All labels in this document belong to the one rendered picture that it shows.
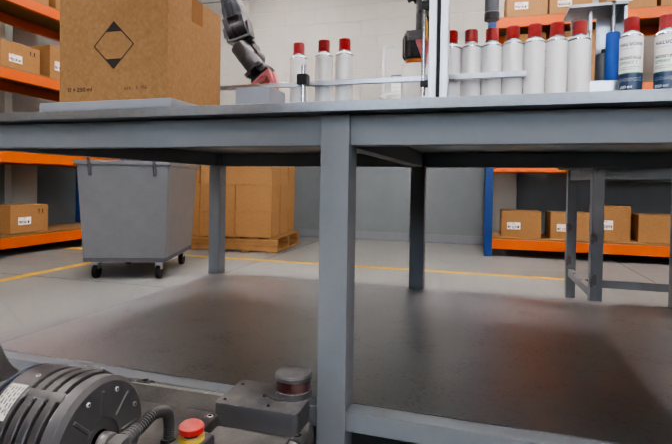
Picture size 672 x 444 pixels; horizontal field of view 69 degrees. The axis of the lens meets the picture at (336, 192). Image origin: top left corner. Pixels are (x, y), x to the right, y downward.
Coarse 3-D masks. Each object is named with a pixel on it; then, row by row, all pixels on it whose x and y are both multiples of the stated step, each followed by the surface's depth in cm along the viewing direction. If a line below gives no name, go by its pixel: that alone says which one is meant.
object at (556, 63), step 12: (552, 24) 123; (564, 24) 123; (552, 36) 123; (552, 48) 122; (564, 48) 121; (552, 60) 122; (564, 60) 121; (552, 72) 122; (564, 72) 121; (552, 84) 122; (564, 84) 121
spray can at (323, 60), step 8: (320, 40) 141; (328, 40) 141; (320, 48) 141; (328, 48) 141; (320, 56) 140; (328, 56) 140; (320, 64) 140; (328, 64) 140; (320, 72) 140; (328, 72) 140; (320, 80) 140; (320, 88) 140; (328, 88) 140; (320, 96) 140; (328, 96) 140
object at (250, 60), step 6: (246, 54) 147; (252, 54) 147; (246, 60) 146; (252, 60) 146; (258, 60) 147; (246, 66) 147; (252, 66) 143; (258, 66) 143; (246, 72) 144; (252, 72) 145; (258, 72) 147; (252, 78) 147
